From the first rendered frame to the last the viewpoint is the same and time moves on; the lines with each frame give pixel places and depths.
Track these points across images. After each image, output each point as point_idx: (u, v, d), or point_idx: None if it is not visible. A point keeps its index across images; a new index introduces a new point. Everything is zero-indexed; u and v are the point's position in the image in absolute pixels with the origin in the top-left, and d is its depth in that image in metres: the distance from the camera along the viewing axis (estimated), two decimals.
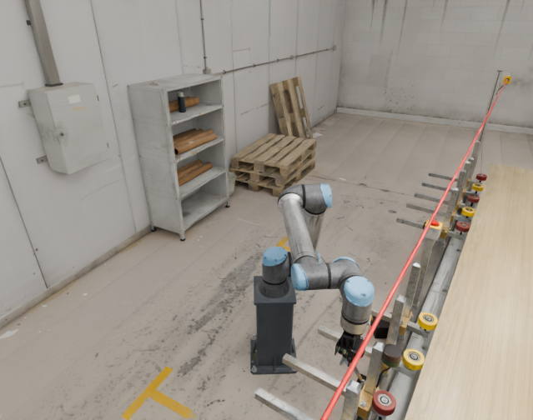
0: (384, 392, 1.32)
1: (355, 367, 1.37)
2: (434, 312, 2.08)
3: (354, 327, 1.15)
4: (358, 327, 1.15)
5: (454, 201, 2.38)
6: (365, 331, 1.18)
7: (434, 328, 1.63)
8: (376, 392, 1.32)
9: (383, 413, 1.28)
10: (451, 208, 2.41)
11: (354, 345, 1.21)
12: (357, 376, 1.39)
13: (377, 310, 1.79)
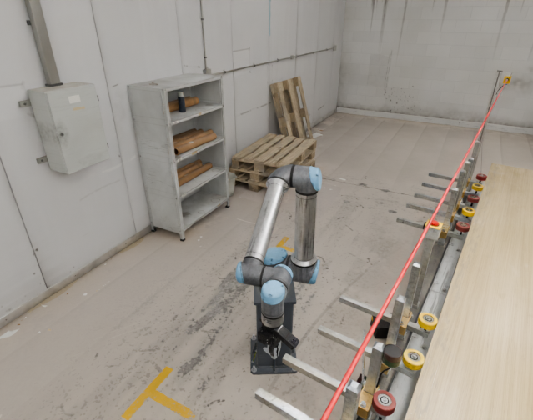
0: (384, 392, 1.32)
1: (364, 352, 1.45)
2: (434, 312, 2.08)
3: None
4: (261, 312, 1.46)
5: (454, 201, 2.38)
6: (264, 324, 1.44)
7: (434, 328, 1.63)
8: (376, 392, 1.32)
9: (383, 413, 1.28)
10: (451, 208, 2.41)
11: (265, 332, 1.50)
12: (362, 366, 1.43)
13: (377, 310, 1.79)
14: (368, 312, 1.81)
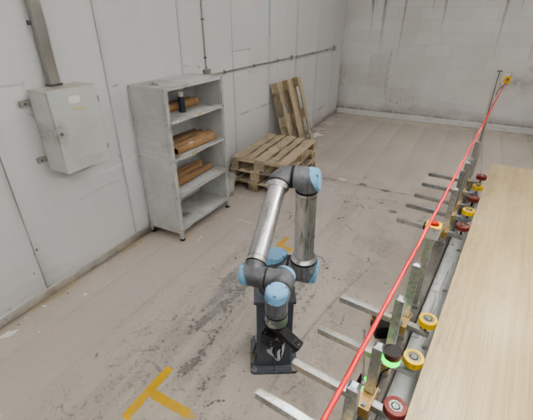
0: (395, 398, 1.30)
1: (364, 352, 1.45)
2: (434, 312, 2.08)
3: None
4: (264, 314, 1.45)
5: (454, 201, 2.38)
6: (268, 326, 1.44)
7: (434, 328, 1.63)
8: (387, 397, 1.31)
9: (394, 419, 1.26)
10: (451, 208, 2.41)
11: (269, 334, 1.49)
12: (362, 366, 1.43)
13: (377, 310, 1.79)
14: (368, 312, 1.81)
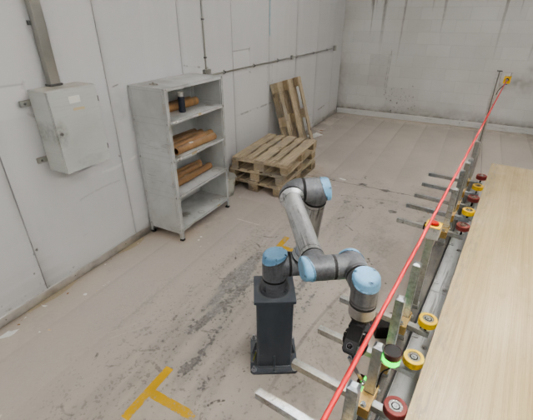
0: (395, 398, 1.30)
1: (355, 367, 1.37)
2: (434, 312, 2.08)
3: None
4: None
5: (454, 201, 2.38)
6: None
7: (434, 328, 1.63)
8: (387, 397, 1.31)
9: (394, 419, 1.26)
10: (451, 208, 2.41)
11: None
12: (357, 377, 1.39)
13: (377, 310, 1.79)
14: None
